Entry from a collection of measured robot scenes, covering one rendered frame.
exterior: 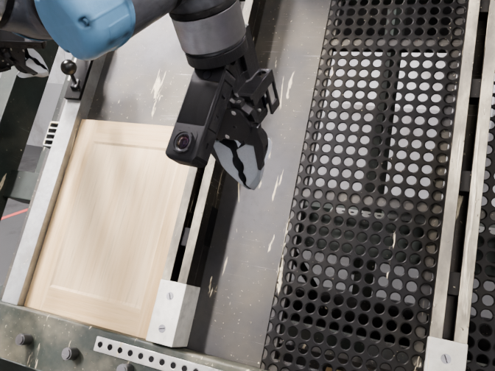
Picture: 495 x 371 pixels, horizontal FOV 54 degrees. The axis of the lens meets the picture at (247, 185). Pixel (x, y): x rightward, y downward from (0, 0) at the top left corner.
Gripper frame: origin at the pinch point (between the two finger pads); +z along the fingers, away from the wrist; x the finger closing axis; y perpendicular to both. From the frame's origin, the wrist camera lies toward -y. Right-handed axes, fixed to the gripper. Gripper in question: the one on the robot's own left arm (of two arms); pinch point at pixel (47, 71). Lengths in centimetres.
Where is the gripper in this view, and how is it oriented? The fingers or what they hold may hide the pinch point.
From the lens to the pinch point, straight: 134.9
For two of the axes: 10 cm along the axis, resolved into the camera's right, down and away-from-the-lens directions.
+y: -9.4, 2.2, 2.6
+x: 1.2, 9.3, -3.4
